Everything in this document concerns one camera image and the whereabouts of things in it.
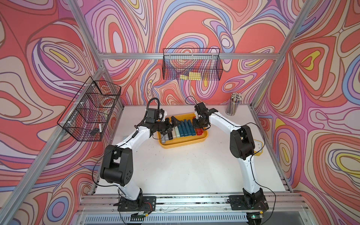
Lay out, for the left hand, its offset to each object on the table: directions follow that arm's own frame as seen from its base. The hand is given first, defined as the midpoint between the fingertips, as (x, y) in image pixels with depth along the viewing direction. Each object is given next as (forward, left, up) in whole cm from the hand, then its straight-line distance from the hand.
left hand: (178, 126), depth 86 cm
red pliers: (+6, -14, -12) cm, 20 cm away
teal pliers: (+8, -2, -13) cm, 15 cm away
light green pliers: (+3, 0, -14) cm, 14 cm away
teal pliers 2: (+8, -5, -13) cm, 16 cm away
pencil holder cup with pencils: (+24, -42, -4) cm, 48 cm away
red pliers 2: (+4, -15, -13) cm, 20 cm away
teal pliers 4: (+7, -9, -14) cm, 18 cm away
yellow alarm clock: (-6, -54, -14) cm, 56 cm away
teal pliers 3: (+8, -7, -13) cm, 17 cm away
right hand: (+7, -13, -12) cm, 19 cm away
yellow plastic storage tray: (-1, -4, -16) cm, 16 cm away
